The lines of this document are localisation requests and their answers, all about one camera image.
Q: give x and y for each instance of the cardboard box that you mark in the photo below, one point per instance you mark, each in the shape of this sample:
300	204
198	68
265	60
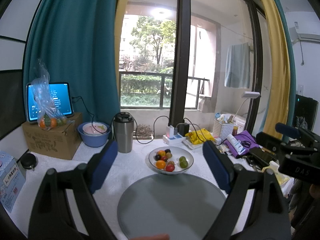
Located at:
50	142

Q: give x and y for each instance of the pale yellow small fruit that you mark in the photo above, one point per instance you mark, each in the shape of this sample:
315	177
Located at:
170	155

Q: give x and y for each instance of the person's left hand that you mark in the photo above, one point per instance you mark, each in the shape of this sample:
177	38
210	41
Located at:
150	237

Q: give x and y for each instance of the yellow curtain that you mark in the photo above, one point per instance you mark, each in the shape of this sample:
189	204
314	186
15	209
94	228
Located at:
275	55

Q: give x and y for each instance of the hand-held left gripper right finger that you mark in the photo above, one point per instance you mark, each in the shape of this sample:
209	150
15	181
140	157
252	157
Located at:
215	165

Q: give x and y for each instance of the black sliding door frame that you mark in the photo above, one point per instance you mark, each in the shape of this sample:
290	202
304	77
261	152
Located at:
256	67

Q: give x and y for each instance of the grey round tray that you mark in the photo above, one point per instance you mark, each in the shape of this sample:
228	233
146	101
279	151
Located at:
170	205

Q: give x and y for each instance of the blue bowl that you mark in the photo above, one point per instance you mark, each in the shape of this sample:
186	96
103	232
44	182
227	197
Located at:
93	141

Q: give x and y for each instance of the large orange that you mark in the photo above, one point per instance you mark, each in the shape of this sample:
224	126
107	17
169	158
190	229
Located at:
160	164

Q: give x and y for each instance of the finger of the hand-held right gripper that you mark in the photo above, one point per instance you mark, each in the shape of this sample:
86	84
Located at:
287	130
270	141

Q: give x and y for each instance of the small orange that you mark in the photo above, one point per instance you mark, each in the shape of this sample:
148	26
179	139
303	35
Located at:
162	152

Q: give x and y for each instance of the black round pouch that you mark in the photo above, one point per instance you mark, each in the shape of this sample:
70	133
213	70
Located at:
28	161

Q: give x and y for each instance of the white tube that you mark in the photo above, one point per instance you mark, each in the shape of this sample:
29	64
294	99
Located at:
236	145

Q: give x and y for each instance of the clear plastic bag with oranges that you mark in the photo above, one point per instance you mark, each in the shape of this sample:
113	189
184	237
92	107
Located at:
45	100

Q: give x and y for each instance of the pink bowl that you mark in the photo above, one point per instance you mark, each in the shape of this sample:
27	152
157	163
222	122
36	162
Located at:
93	129

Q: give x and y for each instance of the balcony railing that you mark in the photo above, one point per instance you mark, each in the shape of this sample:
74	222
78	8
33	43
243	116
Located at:
162	75

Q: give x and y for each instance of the white desk lamp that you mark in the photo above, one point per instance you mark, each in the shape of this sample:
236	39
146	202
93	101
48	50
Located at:
251	95

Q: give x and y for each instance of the bowl of small fruit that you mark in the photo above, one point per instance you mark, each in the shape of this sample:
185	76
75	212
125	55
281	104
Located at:
188	155

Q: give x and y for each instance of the packets in basket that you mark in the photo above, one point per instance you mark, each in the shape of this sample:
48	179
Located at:
225	118

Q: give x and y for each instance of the light blue towel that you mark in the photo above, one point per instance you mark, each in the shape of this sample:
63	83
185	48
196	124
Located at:
237	65

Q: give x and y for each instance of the white air conditioner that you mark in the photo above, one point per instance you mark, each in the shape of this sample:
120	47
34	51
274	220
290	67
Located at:
307	33

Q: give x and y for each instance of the black power adapter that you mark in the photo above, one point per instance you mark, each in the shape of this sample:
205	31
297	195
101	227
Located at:
184	130

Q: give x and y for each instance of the white power strip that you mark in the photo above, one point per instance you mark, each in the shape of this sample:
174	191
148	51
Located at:
175	140

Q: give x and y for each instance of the yellow plastic bag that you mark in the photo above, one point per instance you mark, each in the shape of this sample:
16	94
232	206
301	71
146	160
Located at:
200	136

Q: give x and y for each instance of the black phone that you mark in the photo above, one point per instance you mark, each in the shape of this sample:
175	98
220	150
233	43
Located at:
261	156

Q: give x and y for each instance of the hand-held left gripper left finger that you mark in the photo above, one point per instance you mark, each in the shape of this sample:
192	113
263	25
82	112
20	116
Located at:
103	165

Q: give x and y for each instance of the tablet with lit screen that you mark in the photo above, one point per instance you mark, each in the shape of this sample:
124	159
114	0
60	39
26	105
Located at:
61	100

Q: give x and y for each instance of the black window post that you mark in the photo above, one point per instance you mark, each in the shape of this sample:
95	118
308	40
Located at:
181	42

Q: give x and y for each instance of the steel tumbler with black lid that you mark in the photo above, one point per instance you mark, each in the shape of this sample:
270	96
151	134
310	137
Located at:
123	135

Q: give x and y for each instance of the white charger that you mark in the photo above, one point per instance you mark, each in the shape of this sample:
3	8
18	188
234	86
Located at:
171	132

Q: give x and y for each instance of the black appliance with teal light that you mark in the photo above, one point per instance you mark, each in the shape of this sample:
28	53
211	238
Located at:
306	110

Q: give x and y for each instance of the teal curtain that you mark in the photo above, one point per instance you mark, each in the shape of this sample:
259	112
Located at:
75	42
286	30

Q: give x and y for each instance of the blue white printed box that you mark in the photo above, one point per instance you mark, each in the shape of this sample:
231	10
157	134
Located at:
11	185

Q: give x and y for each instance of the white tissue packet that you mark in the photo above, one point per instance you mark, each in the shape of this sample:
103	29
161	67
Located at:
190	145

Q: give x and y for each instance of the yellow white packet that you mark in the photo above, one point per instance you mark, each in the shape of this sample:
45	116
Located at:
278	175

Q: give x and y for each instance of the white plastic basket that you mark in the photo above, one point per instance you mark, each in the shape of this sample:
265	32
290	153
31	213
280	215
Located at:
223	131

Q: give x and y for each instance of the black scissors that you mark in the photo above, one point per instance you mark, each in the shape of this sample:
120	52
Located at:
246	143

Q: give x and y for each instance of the green lime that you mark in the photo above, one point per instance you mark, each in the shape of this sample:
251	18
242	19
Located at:
182	159
184	165

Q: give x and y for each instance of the person's dark clothing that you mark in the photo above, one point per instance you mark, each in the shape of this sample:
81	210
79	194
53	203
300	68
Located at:
305	217

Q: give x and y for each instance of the purple pouch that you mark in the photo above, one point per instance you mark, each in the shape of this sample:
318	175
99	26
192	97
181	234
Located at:
240	136

